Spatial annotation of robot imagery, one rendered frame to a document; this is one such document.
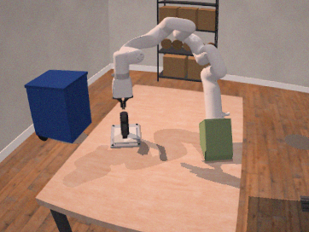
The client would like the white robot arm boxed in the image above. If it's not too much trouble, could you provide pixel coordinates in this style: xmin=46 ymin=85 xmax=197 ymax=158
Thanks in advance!
xmin=111 ymin=17 xmax=230 ymax=119

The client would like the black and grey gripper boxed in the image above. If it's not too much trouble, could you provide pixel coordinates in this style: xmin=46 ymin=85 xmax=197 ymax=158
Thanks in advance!
xmin=113 ymin=77 xmax=133 ymax=107

